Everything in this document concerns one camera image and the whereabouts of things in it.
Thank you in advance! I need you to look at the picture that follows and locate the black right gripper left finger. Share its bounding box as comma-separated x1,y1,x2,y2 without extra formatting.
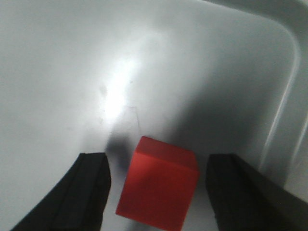
13,153,111,231

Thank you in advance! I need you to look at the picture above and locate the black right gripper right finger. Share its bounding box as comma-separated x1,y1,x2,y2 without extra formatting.
205,154,308,231

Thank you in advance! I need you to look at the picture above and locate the grey plastic tray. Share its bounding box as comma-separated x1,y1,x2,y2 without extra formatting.
0,0,308,231

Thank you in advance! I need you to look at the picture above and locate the red cube block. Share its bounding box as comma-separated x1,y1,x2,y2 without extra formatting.
116,136,200,231

